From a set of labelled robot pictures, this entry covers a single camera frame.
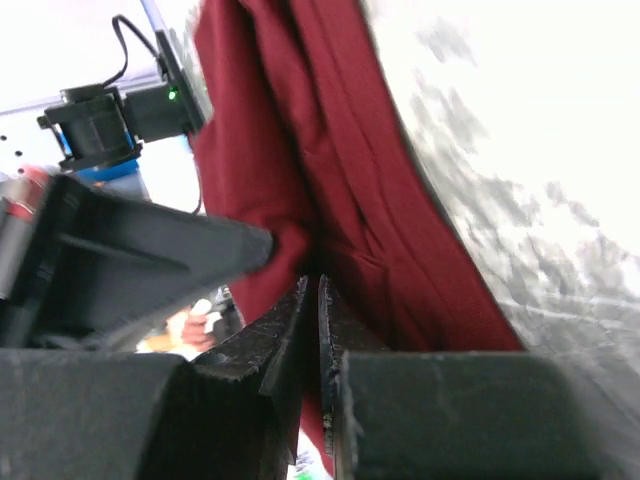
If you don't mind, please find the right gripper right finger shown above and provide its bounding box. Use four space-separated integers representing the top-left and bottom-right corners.
318 278 639 479

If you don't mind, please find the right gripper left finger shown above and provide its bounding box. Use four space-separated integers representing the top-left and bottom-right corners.
1 278 309 479

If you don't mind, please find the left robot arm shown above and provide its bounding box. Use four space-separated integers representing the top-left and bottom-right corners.
1 84 273 350

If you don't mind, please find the dark red t shirt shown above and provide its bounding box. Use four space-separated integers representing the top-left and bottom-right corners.
192 0 524 476

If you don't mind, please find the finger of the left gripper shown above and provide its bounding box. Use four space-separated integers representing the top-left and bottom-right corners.
1 175 273 350

